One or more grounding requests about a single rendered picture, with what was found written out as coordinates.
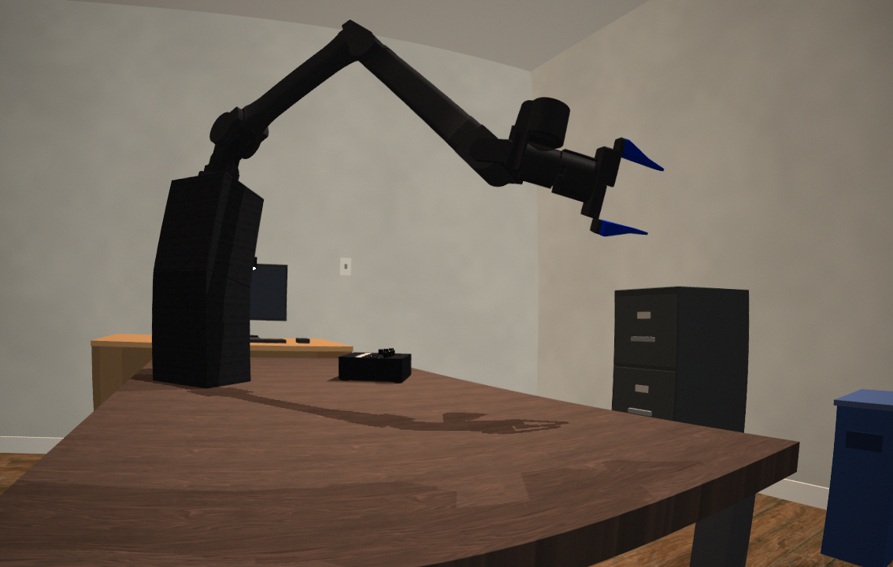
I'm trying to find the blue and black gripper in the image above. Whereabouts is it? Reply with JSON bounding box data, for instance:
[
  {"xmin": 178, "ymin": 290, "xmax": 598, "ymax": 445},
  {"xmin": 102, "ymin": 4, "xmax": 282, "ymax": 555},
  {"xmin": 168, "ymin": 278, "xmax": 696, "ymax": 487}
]
[{"xmin": 552, "ymin": 137, "xmax": 664, "ymax": 236}]

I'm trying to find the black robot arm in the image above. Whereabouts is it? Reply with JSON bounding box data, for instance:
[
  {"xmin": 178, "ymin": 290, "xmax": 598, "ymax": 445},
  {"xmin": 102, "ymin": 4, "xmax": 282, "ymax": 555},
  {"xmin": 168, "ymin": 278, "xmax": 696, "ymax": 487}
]
[{"xmin": 198, "ymin": 20, "xmax": 570, "ymax": 189}]

